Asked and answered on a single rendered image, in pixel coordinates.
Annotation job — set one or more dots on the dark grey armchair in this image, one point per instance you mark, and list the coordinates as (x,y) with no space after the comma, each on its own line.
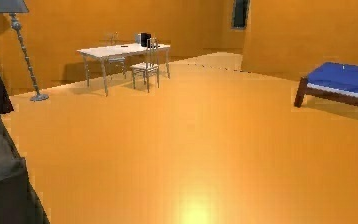
(3,166)

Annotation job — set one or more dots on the grey metal chair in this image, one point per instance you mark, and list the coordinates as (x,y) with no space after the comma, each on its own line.
(148,66)
(116,59)

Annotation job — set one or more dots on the black box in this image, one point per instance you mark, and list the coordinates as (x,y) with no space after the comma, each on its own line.
(145,39)

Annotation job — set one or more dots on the white box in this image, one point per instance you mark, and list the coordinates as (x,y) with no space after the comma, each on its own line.
(137,38)

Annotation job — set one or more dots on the white table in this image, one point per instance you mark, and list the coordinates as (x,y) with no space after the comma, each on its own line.
(113,50)

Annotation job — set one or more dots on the dark window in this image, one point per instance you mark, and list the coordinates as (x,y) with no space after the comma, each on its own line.
(240,13)

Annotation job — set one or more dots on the grey floor lamp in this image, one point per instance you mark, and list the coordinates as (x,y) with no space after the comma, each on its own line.
(26,59)

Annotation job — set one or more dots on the blue bed with brown frame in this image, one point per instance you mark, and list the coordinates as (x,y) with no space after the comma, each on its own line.
(340,80)

